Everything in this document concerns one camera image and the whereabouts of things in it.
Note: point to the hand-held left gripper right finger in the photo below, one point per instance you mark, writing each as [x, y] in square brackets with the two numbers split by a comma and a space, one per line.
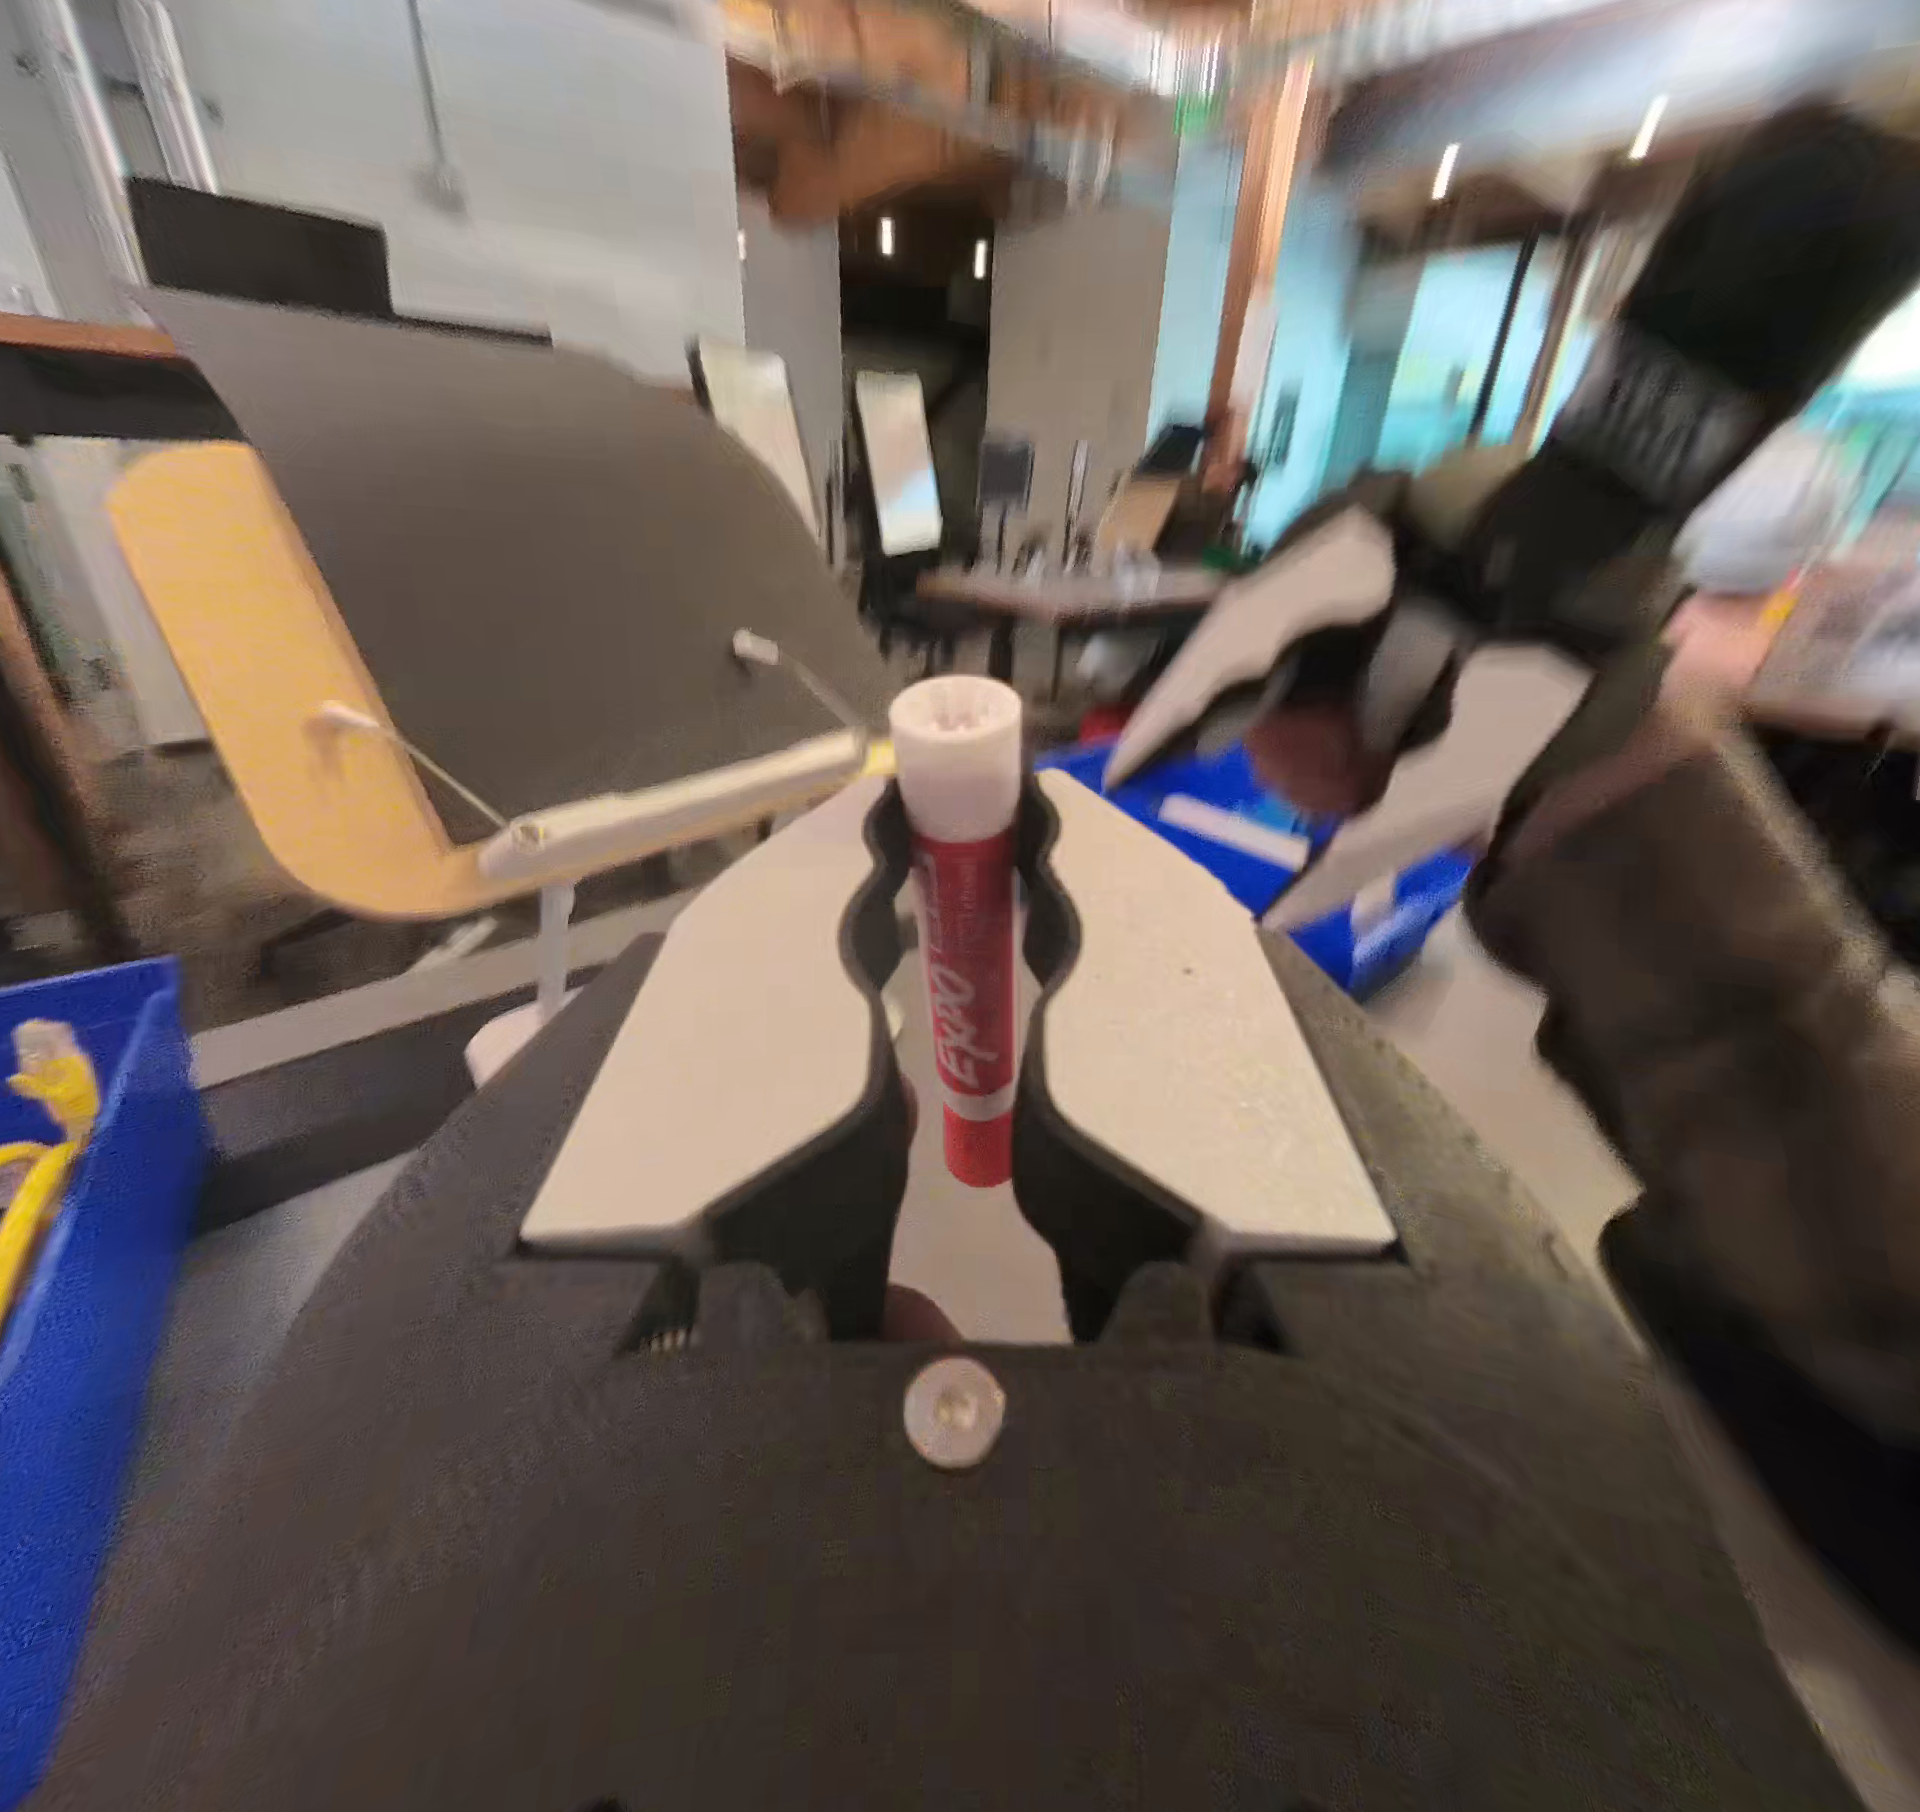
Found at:
[1202, 1076]

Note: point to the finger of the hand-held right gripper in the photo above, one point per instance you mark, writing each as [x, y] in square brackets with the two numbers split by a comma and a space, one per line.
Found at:
[1290, 601]
[1469, 758]

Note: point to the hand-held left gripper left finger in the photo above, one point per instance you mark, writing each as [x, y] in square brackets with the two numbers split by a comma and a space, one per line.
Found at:
[707, 1089]

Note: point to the long blue bin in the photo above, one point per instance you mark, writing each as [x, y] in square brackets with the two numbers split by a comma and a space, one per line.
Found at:
[1168, 793]

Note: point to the red and white marker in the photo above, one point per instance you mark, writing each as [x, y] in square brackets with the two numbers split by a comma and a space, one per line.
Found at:
[974, 973]

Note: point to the person's right forearm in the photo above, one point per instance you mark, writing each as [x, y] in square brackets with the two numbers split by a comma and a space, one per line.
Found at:
[1727, 1016]

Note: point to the background table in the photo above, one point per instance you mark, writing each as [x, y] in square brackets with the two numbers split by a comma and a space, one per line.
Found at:
[1079, 589]

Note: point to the white divider strip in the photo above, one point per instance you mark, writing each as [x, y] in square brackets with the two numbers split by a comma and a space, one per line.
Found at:
[1229, 825]

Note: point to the white board panel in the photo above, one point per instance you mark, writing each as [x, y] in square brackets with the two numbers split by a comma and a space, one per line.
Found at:
[758, 415]
[894, 459]

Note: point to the grey and tan chair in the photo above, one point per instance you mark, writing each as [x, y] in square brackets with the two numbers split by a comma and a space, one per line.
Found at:
[524, 535]

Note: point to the deep blue bin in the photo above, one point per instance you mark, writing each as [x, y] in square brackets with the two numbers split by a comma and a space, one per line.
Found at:
[101, 1239]

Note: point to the black monitor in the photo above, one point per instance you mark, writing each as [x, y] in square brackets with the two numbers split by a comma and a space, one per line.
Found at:
[255, 252]

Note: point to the wooden desk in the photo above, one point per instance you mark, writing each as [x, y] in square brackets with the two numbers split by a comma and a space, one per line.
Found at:
[72, 334]

